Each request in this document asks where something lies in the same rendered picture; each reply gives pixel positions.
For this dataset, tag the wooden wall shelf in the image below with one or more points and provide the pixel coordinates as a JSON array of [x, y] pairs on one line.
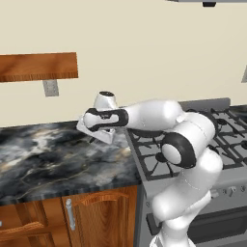
[[35, 66]]

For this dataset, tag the grey range hood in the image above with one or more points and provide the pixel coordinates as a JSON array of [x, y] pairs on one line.
[[209, 2]]

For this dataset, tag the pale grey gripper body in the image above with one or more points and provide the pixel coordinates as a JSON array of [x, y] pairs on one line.
[[96, 133]]

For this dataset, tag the grey shelf bracket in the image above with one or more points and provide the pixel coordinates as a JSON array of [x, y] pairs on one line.
[[50, 88]]

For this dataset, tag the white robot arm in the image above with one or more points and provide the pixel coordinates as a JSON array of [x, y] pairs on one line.
[[186, 138]]

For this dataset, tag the grey oven door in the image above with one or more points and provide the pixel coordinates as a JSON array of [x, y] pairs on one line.
[[222, 225]]

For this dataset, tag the grey wall fixture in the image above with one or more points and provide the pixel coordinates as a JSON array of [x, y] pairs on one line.
[[245, 74]]

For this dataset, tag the grey gas stove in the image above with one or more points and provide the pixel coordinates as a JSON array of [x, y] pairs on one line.
[[231, 154]]

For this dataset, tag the grey stove knob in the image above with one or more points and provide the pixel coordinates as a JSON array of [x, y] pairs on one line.
[[230, 191], [214, 193]]

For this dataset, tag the wooden cupboard door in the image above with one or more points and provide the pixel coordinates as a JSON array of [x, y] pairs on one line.
[[106, 218], [29, 225]]

